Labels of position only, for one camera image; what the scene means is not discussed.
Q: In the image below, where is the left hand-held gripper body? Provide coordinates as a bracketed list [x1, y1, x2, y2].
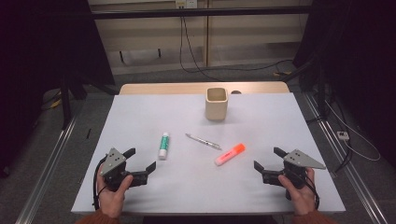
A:
[99, 147, 148, 192]

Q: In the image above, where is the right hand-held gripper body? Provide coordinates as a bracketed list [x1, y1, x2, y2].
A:
[262, 148, 327, 200]

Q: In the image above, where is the green and white glue stick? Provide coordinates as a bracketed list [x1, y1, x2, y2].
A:
[158, 132, 170, 161]

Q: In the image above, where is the orange highlighter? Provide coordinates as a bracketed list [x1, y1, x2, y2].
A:
[214, 143, 247, 167]

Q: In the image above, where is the silver pen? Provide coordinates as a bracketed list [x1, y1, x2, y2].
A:
[185, 133, 223, 151]

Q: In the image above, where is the beige square cup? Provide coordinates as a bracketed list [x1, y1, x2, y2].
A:
[205, 87, 230, 121]

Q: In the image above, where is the person's left hand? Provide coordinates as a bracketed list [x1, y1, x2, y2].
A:
[96, 169, 134, 217]

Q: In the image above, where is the person's right hand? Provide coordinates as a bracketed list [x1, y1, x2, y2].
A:
[277, 167, 316, 217]

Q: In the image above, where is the white table mat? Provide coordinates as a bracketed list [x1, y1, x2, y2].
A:
[70, 91, 347, 216]

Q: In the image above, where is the black stand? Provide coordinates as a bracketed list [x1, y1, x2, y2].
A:
[289, 59, 331, 120]
[60, 74, 120, 130]

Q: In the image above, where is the dark curtain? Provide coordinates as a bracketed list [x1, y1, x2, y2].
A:
[292, 0, 396, 169]
[0, 0, 115, 178]

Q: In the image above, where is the black horizontal bar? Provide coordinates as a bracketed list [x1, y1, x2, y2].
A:
[92, 6, 312, 21]

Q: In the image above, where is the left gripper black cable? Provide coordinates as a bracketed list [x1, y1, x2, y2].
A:
[92, 156, 108, 211]

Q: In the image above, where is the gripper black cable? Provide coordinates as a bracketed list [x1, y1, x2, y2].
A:
[298, 172, 320, 210]
[92, 156, 108, 211]

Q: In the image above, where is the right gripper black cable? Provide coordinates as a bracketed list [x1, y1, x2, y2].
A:
[298, 172, 320, 210]

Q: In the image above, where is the black floor cable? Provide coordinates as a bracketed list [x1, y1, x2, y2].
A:
[334, 136, 354, 174]

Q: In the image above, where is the metal floor rail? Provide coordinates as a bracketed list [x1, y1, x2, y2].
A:
[303, 92, 389, 224]
[15, 115, 78, 224]

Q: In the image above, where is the white floor cable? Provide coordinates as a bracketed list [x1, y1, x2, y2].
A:
[325, 99, 381, 162]

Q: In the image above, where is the black wall cable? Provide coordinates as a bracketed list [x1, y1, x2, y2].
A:
[178, 15, 293, 82]

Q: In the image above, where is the white wall socket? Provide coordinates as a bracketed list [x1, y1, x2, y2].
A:
[175, 0, 199, 9]

